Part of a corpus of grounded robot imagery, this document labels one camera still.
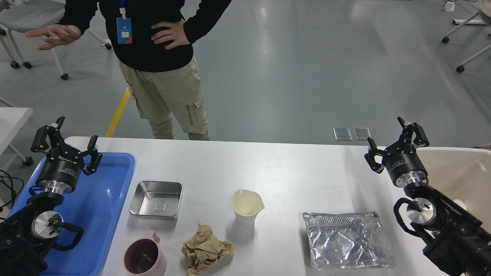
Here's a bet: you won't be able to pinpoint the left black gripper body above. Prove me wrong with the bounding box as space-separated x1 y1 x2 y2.
36 145 84 194

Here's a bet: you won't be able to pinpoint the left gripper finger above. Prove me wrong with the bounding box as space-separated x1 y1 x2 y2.
79 136 103 175
30 117 66 154

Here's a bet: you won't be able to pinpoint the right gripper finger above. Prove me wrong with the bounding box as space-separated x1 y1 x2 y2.
397 117 430 147
364 137 386 174

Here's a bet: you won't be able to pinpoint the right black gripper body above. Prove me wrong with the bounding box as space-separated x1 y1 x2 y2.
383 144 427 187

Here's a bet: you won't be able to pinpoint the square stainless steel dish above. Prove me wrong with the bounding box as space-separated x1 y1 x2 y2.
129 181 183 220

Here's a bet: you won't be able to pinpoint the pink HOME mug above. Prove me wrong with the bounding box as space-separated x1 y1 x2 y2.
123 230 167 276

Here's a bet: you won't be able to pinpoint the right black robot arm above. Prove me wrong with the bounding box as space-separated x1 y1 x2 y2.
364 117 491 276

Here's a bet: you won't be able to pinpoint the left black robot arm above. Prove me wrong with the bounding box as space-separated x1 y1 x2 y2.
0 117 103 276

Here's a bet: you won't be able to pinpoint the person's right hand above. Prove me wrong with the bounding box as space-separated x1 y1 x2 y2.
25 24 81 51

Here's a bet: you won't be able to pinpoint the person's left hand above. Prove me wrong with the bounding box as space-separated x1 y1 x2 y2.
151 19 191 49

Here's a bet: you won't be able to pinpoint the silver floor plate right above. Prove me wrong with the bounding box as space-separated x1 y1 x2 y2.
353 127 371 140

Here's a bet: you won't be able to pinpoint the silver floor plate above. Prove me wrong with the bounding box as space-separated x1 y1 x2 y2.
333 127 353 141
353 127 371 140

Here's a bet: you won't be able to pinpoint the blue plastic tray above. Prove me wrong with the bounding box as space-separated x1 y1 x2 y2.
8 152 136 276

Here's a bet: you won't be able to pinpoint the silver floor plate left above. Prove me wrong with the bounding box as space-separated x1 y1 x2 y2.
333 127 353 141

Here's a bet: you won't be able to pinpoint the white side table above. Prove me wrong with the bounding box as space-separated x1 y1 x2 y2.
0 107 33 166

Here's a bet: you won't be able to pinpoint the white plastic bin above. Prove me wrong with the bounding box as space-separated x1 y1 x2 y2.
417 147 491 231

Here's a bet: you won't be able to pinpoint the aluminium foil container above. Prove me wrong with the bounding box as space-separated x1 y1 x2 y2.
302 212 395 271

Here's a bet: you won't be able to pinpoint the person in black sweater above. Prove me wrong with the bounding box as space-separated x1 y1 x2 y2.
25 0 233 141

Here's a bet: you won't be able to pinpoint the blue ID badge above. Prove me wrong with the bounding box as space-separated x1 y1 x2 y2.
116 17 133 45

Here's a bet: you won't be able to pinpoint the white paper cup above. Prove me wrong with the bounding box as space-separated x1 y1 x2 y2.
231 189 265 227

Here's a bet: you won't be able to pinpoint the crumpled brown paper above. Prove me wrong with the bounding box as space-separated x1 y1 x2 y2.
181 222 235 276

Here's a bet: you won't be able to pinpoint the white chair base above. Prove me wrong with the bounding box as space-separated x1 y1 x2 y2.
442 0 491 74

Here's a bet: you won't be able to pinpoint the black cables at left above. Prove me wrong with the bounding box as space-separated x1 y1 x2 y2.
0 169 18 211

